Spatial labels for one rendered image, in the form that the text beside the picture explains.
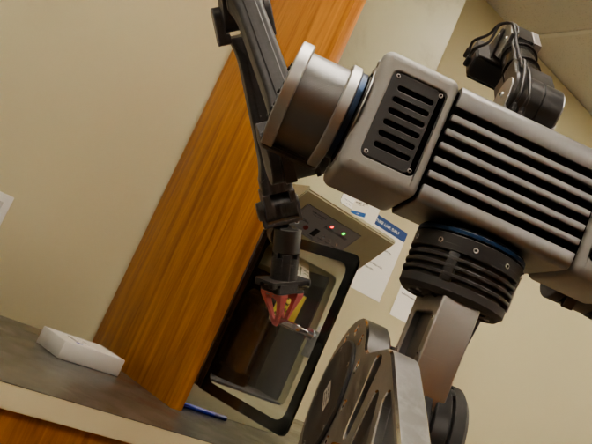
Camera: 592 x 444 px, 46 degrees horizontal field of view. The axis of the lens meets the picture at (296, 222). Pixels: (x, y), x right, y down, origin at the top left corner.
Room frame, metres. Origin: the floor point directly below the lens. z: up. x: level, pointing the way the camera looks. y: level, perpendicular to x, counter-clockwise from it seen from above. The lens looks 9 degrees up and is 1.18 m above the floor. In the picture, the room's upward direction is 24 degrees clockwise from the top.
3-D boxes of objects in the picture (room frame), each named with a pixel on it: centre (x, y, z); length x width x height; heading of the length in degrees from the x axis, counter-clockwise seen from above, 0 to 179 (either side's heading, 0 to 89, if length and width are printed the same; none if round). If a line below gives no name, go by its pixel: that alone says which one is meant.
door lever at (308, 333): (1.47, -0.08, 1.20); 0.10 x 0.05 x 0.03; 43
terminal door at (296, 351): (1.55, -0.05, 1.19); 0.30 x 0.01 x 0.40; 43
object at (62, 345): (1.64, 0.33, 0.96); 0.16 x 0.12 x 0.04; 131
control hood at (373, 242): (1.71, -0.09, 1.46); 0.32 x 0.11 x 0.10; 126
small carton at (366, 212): (1.76, -0.15, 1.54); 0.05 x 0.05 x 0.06; 49
